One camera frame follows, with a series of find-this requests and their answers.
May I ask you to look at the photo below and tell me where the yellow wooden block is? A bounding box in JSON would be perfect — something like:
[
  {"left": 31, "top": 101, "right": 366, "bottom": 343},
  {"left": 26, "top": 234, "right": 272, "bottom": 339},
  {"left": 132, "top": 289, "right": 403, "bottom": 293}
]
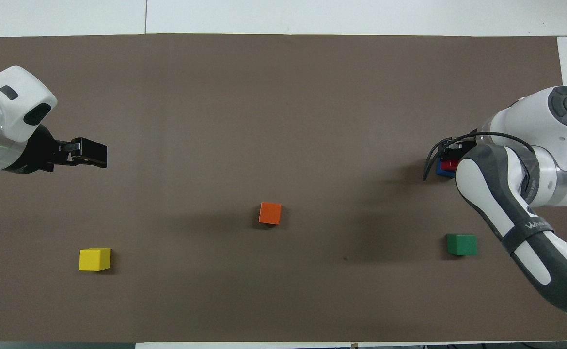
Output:
[{"left": 79, "top": 248, "right": 112, "bottom": 272}]

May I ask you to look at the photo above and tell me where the blue wooden block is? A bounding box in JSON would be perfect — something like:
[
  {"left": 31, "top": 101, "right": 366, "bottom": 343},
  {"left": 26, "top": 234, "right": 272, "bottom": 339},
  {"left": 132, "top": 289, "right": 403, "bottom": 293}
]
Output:
[{"left": 435, "top": 161, "right": 457, "bottom": 179}]

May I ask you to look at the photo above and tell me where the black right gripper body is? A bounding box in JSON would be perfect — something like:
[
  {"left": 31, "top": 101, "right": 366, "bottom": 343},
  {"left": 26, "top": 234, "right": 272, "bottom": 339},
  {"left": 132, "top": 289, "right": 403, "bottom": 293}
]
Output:
[{"left": 445, "top": 138, "right": 478, "bottom": 159}]

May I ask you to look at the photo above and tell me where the brown table mat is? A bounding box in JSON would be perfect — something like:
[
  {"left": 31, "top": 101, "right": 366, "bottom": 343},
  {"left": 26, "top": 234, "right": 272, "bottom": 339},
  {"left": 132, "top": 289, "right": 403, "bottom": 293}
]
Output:
[{"left": 0, "top": 33, "right": 567, "bottom": 344}]

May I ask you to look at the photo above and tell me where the orange wooden block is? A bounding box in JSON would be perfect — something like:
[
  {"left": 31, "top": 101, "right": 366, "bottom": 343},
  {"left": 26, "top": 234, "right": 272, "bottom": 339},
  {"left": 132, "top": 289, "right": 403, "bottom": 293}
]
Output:
[{"left": 258, "top": 202, "right": 283, "bottom": 226}]

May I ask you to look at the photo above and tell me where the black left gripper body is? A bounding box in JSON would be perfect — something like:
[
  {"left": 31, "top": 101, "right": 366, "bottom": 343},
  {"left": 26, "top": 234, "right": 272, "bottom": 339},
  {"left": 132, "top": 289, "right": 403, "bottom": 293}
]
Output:
[{"left": 3, "top": 124, "right": 73, "bottom": 175}]

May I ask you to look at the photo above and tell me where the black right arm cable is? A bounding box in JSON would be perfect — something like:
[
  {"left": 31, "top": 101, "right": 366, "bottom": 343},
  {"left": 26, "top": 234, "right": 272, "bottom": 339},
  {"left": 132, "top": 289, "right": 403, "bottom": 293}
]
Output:
[{"left": 423, "top": 131, "right": 536, "bottom": 197}]

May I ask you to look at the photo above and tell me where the green wooden block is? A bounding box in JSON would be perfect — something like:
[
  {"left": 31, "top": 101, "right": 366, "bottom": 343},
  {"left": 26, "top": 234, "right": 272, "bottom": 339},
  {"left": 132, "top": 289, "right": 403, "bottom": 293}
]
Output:
[{"left": 446, "top": 233, "right": 478, "bottom": 257}]

